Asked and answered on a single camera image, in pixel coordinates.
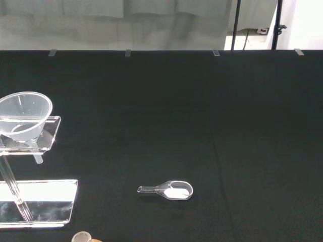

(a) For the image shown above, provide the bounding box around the small round-bottom glass flask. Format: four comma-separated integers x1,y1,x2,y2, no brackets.
71,231,92,242

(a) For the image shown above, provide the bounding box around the clear acrylic funnel stand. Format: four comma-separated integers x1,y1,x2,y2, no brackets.
0,115,79,230

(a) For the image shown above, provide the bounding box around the black bench cloth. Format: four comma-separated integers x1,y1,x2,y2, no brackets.
0,49,323,242

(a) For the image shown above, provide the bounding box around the black tripod pole with clamp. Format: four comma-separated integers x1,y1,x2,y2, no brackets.
272,0,288,50

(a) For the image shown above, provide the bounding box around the clear glass weighing funnel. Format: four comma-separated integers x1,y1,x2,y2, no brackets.
137,180,194,201

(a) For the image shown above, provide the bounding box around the grey backdrop curtain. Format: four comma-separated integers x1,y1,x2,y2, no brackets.
0,0,234,51

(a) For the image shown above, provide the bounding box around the thin black tripod pole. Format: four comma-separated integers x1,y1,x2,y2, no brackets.
230,0,241,51

